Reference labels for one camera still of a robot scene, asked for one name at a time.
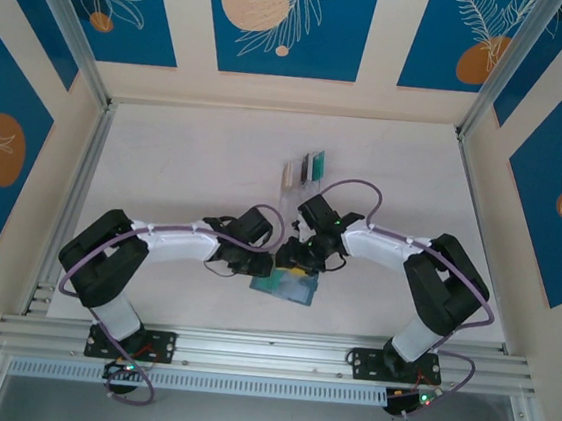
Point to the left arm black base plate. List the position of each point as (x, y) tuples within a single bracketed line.
[(166, 346)]

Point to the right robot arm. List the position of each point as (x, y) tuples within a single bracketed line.
[(454, 289)]

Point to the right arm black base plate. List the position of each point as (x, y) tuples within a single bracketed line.
[(363, 362)]

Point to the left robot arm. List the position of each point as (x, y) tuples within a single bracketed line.
[(105, 252)]

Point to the aluminium corner post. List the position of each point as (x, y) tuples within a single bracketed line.
[(506, 78), (72, 22)]

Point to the clear acrylic card stand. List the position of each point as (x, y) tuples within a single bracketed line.
[(295, 197)]

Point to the small circuit board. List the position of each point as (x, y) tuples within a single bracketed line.
[(126, 367), (422, 399)]

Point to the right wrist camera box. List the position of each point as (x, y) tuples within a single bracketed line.
[(303, 227)]

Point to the beige credit card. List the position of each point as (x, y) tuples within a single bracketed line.
[(289, 176)]

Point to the aluminium cross rail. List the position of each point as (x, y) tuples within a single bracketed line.
[(266, 350)]

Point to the black credit card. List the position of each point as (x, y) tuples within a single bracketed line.
[(306, 169)]

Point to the aluminium side rail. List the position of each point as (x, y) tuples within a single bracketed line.
[(91, 150), (467, 170)]

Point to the blue card holder wallet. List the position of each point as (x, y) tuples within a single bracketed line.
[(297, 293)]

